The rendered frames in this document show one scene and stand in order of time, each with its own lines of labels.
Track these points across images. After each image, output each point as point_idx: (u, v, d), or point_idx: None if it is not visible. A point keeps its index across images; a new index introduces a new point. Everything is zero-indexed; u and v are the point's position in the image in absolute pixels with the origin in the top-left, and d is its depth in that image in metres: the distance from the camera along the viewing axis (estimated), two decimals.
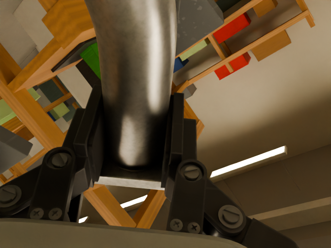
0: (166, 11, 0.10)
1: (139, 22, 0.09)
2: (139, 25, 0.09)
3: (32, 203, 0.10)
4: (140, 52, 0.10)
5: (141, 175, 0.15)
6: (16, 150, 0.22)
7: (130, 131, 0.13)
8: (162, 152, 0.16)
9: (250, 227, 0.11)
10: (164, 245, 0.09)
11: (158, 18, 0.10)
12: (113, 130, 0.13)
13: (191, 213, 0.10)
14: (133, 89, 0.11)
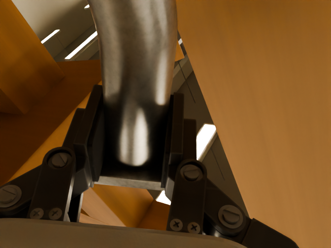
0: (167, 9, 0.10)
1: (140, 18, 0.09)
2: (139, 22, 0.09)
3: (32, 203, 0.10)
4: (140, 49, 0.10)
5: (141, 175, 0.15)
6: None
7: (130, 129, 0.13)
8: (162, 153, 0.16)
9: (250, 227, 0.11)
10: (164, 245, 0.09)
11: (158, 15, 0.10)
12: (113, 129, 0.13)
13: (191, 213, 0.10)
14: (133, 87, 0.11)
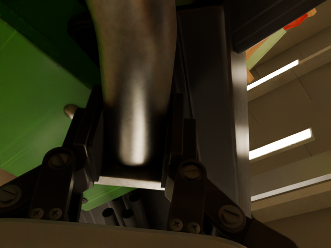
0: (166, 10, 0.10)
1: (139, 20, 0.09)
2: (139, 24, 0.09)
3: (32, 203, 0.10)
4: (140, 51, 0.10)
5: (141, 175, 0.15)
6: None
7: (130, 130, 0.13)
8: (162, 152, 0.16)
9: (250, 227, 0.11)
10: (164, 245, 0.09)
11: (158, 16, 0.10)
12: (113, 130, 0.13)
13: (191, 213, 0.10)
14: (133, 88, 0.11)
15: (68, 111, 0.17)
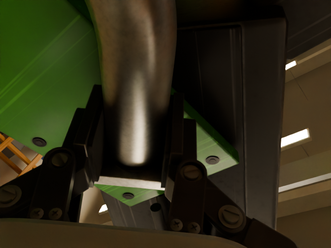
0: (166, 11, 0.10)
1: (139, 21, 0.09)
2: (139, 24, 0.09)
3: (32, 203, 0.10)
4: (140, 52, 0.10)
5: (141, 175, 0.15)
6: None
7: (130, 130, 0.13)
8: (162, 152, 0.16)
9: (250, 227, 0.11)
10: (164, 245, 0.09)
11: (158, 17, 0.10)
12: (113, 130, 0.13)
13: (191, 213, 0.10)
14: (133, 89, 0.11)
15: None
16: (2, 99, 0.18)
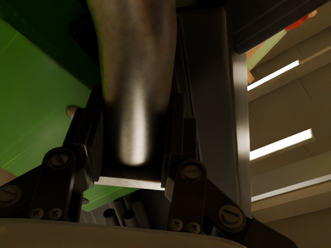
0: (166, 9, 0.10)
1: (140, 20, 0.09)
2: (139, 23, 0.09)
3: (32, 203, 0.10)
4: (140, 50, 0.10)
5: (141, 175, 0.15)
6: None
7: (130, 130, 0.13)
8: (162, 152, 0.16)
9: (250, 227, 0.11)
10: (164, 245, 0.09)
11: (158, 16, 0.10)
12: (113, 130, 0.13)
13: (191, 213, 0.10)
14: (133, 88, 0.11)
15: (70, 112, 0.17)
16: None
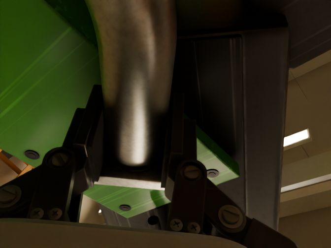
0: (166, 10, 0.10)
1: (140, 21, 0.09)
2: (139, 24, 0.09)
3: (32, 203, 0.10)
4: (140, 51, 0.10)
5: (141, 175, 0.15)
6: None
7: (130, 130, 0.13)
8: (162, 152, 0.16)
9: (250, 227, 0.11)
10: (164, 245, 0.09)
11: (158, 17, 0.10)
12: (113, 130, 0.13)
13: (191, 213, 0.10)
14: (133, 89, 0.11)
15: None
16: None
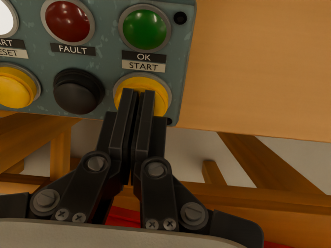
0: None
1: None
2: None
3: (60, 202, 0.10)
4: None
5: None
6: None
7: None
8: None
9: (214, 219, 0.11)
10: (164, 245, 0.09)
11: None
12: None
13: (164, 210, 0.10)
14: None
15: None
16: None
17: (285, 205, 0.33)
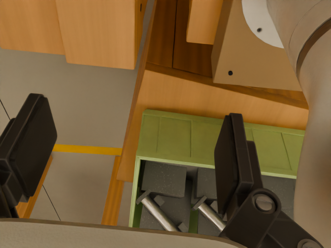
0: None
1: None
2: None
3: None
4: None
5: None
6: None
7: None
8: None
9: None
10: (164, 245, 0.09)
11: None
12: None
13: (245, 241, 0.10)
14: None
15: None
16: None
17: None
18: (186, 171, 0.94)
